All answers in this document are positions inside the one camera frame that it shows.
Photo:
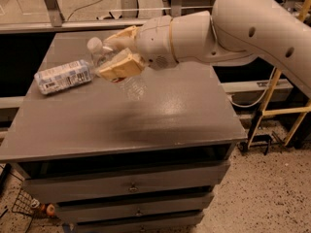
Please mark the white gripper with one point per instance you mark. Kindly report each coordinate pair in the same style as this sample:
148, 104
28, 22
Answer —
155, 43

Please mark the clear plastic water bottle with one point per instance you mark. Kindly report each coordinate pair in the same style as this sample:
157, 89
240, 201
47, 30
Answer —
134, 88

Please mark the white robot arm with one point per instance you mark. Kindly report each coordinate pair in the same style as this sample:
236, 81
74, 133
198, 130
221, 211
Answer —
233, 33

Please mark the white labelled water bottle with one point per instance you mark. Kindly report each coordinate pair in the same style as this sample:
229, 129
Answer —
63, 77

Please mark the grey metal railing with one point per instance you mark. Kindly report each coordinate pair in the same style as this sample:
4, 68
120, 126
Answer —
22, 16

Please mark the grey drawer cabinet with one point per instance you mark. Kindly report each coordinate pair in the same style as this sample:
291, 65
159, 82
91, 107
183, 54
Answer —
184, 118

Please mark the top grey drawer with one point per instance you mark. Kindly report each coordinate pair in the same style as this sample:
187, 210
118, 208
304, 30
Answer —
126, 182

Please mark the grey drawer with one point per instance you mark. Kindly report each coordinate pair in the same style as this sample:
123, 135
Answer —
142, 224
126, 182
136, 208

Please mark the middle grey drawer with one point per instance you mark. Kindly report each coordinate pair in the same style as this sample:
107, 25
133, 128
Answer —
136, 208

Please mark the bottom grey drawer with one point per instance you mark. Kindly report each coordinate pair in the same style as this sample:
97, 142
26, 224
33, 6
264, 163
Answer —
142, 224

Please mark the black wire basket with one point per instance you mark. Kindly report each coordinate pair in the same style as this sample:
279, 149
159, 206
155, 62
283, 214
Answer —
25, 204

